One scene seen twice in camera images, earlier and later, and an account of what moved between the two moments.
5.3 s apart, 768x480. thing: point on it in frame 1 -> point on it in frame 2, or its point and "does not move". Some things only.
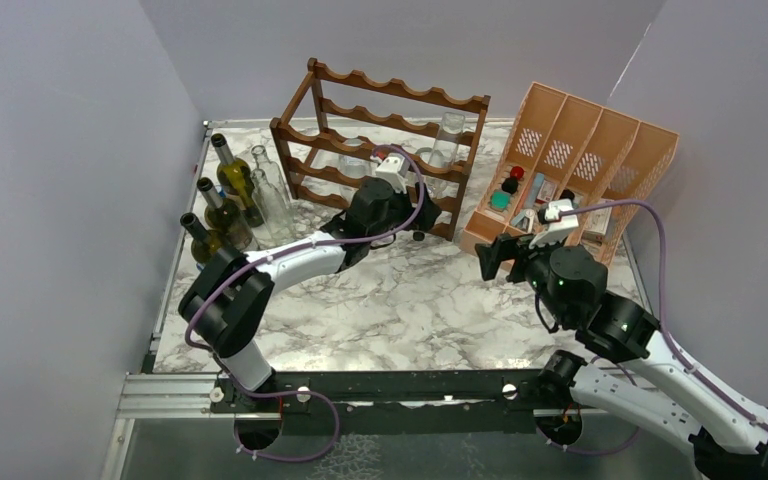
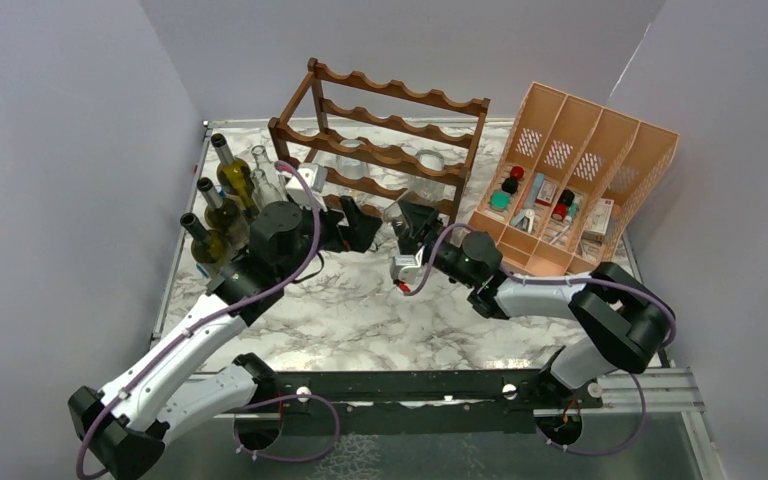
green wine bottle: (207, 242) does not move
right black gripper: (506, 246) -> (419, 219)
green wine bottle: (237, 180) does not move
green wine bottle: (226, 217) does not move
